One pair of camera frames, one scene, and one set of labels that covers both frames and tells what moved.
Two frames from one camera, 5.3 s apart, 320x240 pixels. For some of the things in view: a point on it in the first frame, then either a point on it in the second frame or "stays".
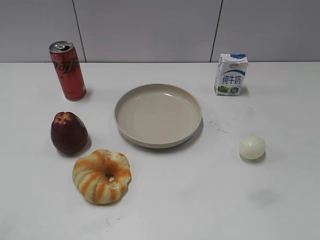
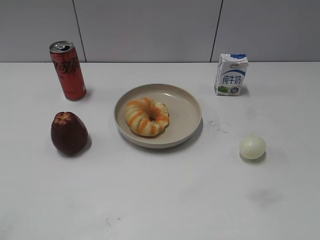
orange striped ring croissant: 103,177 → 146,117
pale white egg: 252,147 stays
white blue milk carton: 231,70 stays
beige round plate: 158,116 stays
